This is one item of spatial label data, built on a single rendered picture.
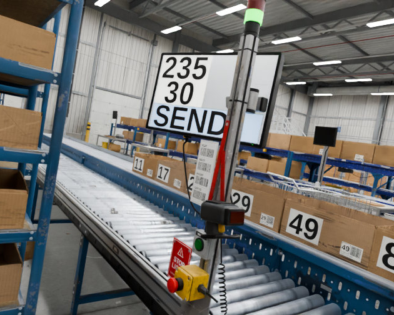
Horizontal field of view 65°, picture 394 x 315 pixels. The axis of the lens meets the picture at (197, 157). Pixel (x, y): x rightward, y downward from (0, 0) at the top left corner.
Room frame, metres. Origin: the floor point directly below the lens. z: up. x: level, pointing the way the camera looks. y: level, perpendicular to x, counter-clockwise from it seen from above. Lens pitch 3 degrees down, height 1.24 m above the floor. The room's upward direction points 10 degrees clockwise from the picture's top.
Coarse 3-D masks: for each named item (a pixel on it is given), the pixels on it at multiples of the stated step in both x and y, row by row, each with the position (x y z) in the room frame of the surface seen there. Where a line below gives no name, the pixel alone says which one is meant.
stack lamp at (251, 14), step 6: (252, 0) 0.88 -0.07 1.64; (258, 0) 0.87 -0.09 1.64; (252, 6) 0.88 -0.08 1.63; (258, 6) 0.87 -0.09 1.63; (264, 6) 0.89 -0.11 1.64; (246, 12) 0.89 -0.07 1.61; (252, 12) 0.87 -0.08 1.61; (258, 12) 0.87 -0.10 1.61; (246, 18) 0.88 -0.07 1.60; (252, 18) 0.87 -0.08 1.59; (258, 18) 0.88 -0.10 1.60
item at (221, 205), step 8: (208, 200) 0.84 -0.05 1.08; (208, 208) 0.81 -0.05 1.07; (216, 208) 0.78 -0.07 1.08; (224, 208) 0.77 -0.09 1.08; (232, 208) 0.77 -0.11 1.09; (240, 208) 0.78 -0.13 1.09; (200, 216) 0.83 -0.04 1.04; (208, 216) 0.80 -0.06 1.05; (216, 216) 0.78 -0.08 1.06; (224, 216) 0.76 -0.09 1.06; (232, 216) 0.76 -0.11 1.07; (240, 216) 0.77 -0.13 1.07; (208, 224) 0.82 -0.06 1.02; (216, 224) 0.81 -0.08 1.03; (224, 224) 0.76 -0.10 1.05; (232, 224) 0.76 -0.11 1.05; (240, 224) 0.78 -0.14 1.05; (208, 232) 0.82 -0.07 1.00; (216, 232) 0.80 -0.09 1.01
